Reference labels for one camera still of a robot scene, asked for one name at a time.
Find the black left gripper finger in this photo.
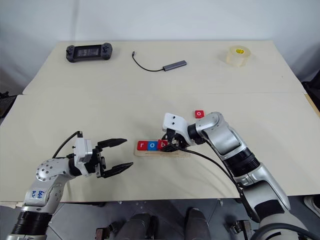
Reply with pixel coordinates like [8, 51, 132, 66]
[103, 161, 135, 179]
[96, 137, 129, 151]

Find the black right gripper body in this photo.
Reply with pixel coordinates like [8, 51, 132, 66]
[161, 127, 191, 150]

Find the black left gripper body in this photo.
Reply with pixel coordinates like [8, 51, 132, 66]
[91, 145, 109, 179]

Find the red letter b block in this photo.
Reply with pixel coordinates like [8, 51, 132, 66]
[157, 139, 170, 151]

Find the wooden letter tray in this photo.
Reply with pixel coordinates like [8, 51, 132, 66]
[133, 140, 194, 159]

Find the red letter r block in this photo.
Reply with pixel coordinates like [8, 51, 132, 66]
[136, 140, 149, 152]

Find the dark rounded shape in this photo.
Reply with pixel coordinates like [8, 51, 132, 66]
[116, 212, 159, 240]
[184, 207, 211, 240]

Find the black handheld game console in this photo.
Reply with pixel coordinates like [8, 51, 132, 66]
[65, 42, 114, 63]

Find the clear packing tape roll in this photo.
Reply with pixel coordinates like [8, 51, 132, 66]
[225, 45, 252, 68]

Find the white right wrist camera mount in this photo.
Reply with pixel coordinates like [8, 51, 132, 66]
[162, 112, 196, 146]

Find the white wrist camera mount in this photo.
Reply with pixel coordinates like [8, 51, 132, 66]
[73, 137, 94, 177]
[162, 112, 196, 146]

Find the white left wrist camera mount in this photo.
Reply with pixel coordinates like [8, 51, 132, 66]
[73, 137, 94, 177]

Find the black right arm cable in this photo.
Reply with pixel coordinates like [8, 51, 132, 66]
[174, 146, 261, 223]

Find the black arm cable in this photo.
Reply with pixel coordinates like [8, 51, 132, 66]
[51, 130, 84, 159]
[174, 146, 261, 223]

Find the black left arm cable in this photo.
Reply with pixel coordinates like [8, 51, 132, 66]
[51, 130, 84, 159]

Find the grey usb hub with cable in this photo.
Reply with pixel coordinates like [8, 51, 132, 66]
[131, 50, 188, 73]

